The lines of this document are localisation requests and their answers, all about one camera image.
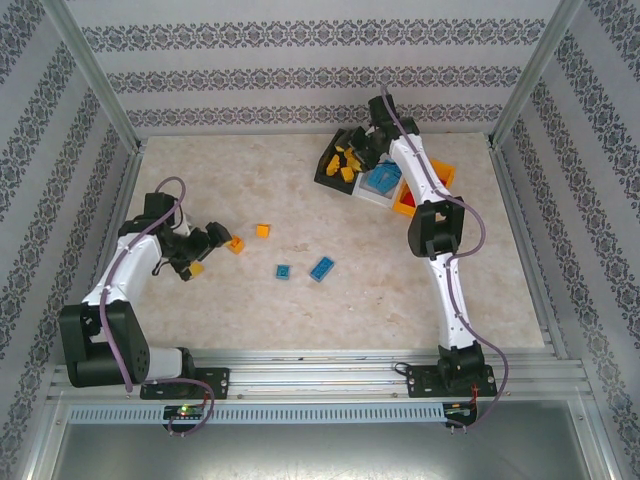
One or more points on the yellow lego brick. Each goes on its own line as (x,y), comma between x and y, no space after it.
(342,150)
(356,161)
(236,244)
(332,165)
(262,231)
(347,174)

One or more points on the small blue lego brick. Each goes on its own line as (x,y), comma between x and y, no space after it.
(283,271)

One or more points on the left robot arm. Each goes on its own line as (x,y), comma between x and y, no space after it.
(125,265)

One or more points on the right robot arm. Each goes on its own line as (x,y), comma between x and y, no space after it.
(447,295)

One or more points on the white plastic container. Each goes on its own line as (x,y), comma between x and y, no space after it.
(372,197)

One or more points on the black plastic container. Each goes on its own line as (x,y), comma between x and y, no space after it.
(332,186)

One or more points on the red lego brick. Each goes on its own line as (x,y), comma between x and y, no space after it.
(407,200)

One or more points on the orange plastic container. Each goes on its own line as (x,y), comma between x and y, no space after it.
(442,172)

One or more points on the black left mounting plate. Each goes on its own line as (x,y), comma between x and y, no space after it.
(212,377)

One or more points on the black mounting plate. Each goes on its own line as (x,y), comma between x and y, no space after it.
(420,380)
(212,377)

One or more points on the left circuit board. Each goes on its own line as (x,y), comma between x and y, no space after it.
(182,411)

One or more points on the circuit board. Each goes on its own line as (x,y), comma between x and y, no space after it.
(460,411)
(182,411)

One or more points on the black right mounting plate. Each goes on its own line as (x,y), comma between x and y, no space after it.
(420,380)

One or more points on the right circuit board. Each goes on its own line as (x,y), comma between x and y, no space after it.
(460,411)

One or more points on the aluminium side rail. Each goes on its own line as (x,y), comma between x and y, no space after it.
(524,240)
(125,187)

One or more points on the aluminium frame post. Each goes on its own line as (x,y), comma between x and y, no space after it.
(535,75)
(95,75)

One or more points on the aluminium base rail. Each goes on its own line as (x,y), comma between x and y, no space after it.
(310,380)

